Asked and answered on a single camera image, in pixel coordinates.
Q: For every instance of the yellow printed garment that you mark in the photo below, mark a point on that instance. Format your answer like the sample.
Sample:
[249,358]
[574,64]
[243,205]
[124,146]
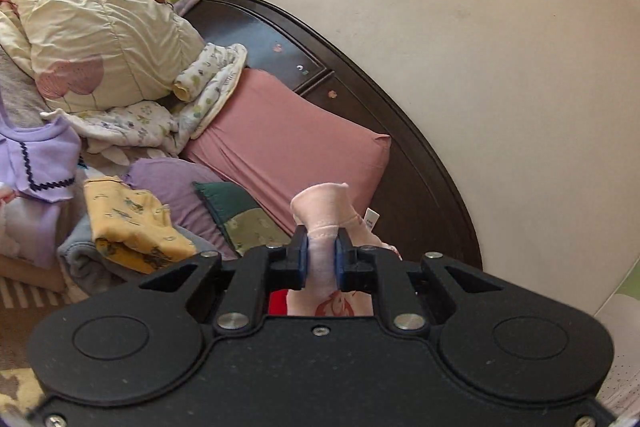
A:
[130,217]

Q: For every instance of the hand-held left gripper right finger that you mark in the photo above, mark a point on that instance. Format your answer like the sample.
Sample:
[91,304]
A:
[340,259]

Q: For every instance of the purple folded shirt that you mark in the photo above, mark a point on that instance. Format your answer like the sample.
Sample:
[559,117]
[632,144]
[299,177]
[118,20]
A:
[45,152]

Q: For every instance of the grey-blue folded garment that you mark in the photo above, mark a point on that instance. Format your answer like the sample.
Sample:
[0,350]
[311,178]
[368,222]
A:
[85,257]

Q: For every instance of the pink printed pants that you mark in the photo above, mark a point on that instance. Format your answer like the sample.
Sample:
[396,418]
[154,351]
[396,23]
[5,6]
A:
[325,212]

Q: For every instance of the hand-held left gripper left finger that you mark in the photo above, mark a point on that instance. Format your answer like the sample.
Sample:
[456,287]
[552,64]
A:
[302,259]

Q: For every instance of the lilac pillow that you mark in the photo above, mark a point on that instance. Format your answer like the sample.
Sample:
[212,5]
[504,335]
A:
[170,182]

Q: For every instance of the cream quilt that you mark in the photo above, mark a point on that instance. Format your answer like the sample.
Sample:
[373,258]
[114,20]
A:
[100,32]

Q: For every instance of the folded garment with flower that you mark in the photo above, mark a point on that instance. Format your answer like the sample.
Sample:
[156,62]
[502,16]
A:
[30,227]

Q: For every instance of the white floral baby blanket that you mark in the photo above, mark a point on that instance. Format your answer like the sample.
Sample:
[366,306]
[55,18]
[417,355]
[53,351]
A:
[210,87]

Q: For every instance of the green patchwork cushion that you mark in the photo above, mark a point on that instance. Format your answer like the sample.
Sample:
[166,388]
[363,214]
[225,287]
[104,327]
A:
[235,212]

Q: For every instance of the pink pillow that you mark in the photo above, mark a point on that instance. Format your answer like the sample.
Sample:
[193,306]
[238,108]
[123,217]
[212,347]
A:
[280,132]

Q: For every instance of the red garment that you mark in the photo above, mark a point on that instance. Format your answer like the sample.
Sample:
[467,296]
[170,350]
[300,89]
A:
[277,304]

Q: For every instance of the white dotted panel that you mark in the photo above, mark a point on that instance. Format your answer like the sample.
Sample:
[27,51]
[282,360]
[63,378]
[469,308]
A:
[620,357]

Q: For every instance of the dark wooden headboard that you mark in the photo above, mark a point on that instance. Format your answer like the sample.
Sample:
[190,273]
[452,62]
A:
[425,187]

